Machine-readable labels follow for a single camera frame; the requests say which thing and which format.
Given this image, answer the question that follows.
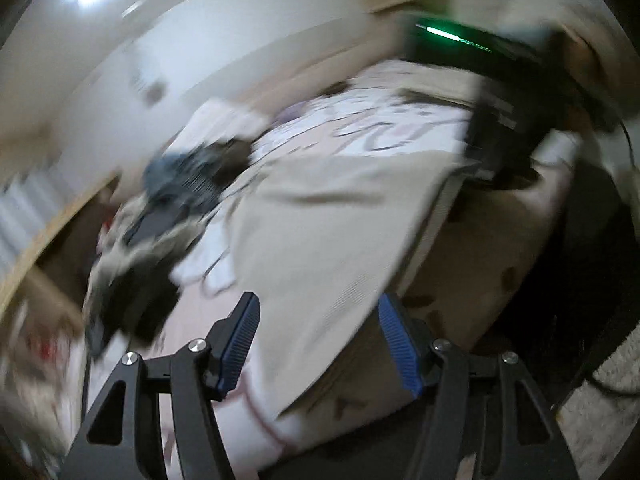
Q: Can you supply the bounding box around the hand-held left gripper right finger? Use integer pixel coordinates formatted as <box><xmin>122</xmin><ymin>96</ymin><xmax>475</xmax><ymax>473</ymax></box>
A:
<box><xmin>377</xmin><ymin>292</ymin><xmax>581</xmax><ymax>480</ymax></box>

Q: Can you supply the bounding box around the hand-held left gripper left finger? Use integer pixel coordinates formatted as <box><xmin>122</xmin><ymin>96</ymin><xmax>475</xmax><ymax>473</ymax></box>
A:
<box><xmin>60</xmin><ymin>291</ymin><xmax>262</xmax><ymax>480</ymax></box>

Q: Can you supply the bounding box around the beige knit garment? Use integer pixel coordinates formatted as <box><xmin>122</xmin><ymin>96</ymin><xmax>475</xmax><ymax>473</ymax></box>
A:
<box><xmin>220</xmin><ymin>152</ymin><xmax>481</xmax><ymax>418</ymax></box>

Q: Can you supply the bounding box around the pink printed blanket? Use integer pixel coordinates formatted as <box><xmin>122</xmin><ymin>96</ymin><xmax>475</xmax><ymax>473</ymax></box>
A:
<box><xmin>150</xmin><ymin>60</ymin><xmax>581</xmax><ymax>466</ymax></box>

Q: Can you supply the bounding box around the dark grey garment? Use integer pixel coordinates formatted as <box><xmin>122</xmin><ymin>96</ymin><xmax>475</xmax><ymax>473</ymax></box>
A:
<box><xmin>125</xmin><ymin>200</ymin><xmax>176</xmax><ymax>246</ymax></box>

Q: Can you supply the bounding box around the beige jacket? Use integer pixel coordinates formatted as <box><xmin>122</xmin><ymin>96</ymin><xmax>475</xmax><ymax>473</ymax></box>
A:
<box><xmin>82</xmin><ymin>195</ymin><xmax>211</xmax><ymax>321</ymax></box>

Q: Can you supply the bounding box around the dark brown garment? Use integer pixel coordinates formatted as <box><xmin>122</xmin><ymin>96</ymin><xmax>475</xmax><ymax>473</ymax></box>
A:
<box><xmin>210</xmin><ymin>137</ymin><xmax>253</xmax><ymax>186</ymax></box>

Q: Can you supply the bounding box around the blue-grey garment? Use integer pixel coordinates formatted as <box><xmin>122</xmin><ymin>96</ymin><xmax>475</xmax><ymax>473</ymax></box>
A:
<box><xmin>142</xmin><ymin>145</ymin><xmax>226</xmax><ymax>211</ymax></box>

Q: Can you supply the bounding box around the red and white plush toy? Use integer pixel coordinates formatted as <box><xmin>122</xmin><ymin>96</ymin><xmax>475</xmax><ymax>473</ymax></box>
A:
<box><xmin>15</xmin><ymin>310</ymin><xmax>76</xmax><ymax>376</ymax></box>

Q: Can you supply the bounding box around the lilac cloth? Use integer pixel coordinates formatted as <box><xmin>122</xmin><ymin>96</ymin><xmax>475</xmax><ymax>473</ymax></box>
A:
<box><xmin>272</xmin><ymin>102</ymin><xmax>311</xmax><ymax>123</ymax></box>

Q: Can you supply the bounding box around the white fluffy pillow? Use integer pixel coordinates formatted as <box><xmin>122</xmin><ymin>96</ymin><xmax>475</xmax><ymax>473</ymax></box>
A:
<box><xmin>170</xmin><ymin>100</ymin><xmax>276</xmax><ymax>156</ymax></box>

